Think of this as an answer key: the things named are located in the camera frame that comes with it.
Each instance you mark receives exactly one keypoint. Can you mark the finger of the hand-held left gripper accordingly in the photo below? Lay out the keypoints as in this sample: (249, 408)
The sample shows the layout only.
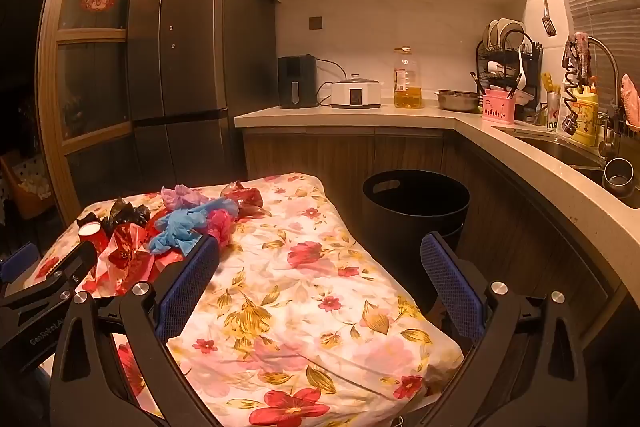
(65, 264)
(17, 259)

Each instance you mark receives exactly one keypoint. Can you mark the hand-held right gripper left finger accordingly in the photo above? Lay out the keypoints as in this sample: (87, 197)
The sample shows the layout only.
(190, 287)

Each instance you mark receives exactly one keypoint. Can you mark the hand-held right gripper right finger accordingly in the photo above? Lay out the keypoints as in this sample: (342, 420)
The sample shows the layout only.
(450, 292)

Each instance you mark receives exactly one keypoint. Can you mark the red paper cup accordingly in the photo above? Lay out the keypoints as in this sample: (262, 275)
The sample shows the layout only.
(92, 238)

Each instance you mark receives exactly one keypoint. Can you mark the blue rubber glove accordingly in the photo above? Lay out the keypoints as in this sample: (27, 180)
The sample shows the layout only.
(175, 227)

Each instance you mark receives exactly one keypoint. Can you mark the large black plastic bag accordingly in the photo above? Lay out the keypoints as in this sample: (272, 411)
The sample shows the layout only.
(117, 212)

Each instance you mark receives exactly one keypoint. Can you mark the black trash bin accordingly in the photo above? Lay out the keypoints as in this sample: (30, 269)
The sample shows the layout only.
(400, 217)

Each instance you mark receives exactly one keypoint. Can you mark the purple plastic bag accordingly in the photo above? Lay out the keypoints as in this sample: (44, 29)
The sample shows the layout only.
(182, 197)

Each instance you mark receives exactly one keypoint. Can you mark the clear red plastic bag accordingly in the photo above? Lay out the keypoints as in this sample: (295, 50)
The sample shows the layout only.
(245, 199)

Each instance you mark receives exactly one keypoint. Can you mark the orange chair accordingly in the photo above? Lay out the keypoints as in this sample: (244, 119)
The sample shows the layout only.
(25, 187)

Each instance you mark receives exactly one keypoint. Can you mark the floral tablecloth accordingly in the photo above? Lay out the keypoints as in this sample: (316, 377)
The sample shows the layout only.
(300, 307)

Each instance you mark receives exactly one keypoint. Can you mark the wooden kitchen counter cabinet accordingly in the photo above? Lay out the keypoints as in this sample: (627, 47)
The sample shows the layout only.
(500, 187)

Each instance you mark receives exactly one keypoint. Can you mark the steel kitchen sink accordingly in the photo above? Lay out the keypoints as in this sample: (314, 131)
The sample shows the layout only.
(565, 149)

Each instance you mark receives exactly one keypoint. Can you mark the pink utensil holder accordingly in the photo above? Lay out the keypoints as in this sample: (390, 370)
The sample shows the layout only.
(497, 107)

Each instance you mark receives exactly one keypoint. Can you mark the metal bowl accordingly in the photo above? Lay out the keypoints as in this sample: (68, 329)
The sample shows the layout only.
(457, 101)

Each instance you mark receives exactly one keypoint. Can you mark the metal cup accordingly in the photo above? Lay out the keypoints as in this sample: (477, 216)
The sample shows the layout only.
(617, 179)

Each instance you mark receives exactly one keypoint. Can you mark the drink can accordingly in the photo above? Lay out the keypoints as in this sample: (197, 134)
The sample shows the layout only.
(552, 112)

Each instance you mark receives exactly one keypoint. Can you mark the cooking oil bottle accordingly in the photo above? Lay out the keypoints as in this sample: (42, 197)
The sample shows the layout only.
(407, 82)

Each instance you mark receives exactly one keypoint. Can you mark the white rice cooker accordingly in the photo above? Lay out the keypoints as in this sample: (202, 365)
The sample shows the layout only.
(356, 94)

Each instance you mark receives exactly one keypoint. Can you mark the yellow squeeze bottle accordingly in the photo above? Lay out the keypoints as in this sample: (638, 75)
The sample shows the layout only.
(585, 117)

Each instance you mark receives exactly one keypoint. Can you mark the wooden glass door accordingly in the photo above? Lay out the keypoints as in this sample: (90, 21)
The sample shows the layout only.
(90, 37)

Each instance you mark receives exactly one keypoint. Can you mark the grey refrigerator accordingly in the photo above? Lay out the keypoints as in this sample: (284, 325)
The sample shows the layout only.
(200, 57)

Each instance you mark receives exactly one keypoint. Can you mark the black air fryer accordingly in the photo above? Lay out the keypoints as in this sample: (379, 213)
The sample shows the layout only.
(296, 82)

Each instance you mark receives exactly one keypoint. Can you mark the black dish rack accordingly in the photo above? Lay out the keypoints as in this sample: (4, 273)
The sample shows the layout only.
(510, 57)

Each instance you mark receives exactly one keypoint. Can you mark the pink cloth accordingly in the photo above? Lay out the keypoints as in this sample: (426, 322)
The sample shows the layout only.
(631, 102)

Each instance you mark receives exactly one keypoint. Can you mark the brown rag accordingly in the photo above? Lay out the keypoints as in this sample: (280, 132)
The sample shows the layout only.
(580, 54)

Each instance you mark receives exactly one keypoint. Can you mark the hanging metal spatula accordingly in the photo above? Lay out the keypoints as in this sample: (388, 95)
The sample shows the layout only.
(548, 24)

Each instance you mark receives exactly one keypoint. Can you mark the metal kitchen faucet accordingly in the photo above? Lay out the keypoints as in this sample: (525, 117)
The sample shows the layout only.
(606, 52)

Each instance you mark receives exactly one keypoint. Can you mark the wall socket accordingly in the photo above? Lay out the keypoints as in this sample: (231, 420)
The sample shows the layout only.
(315, 23)

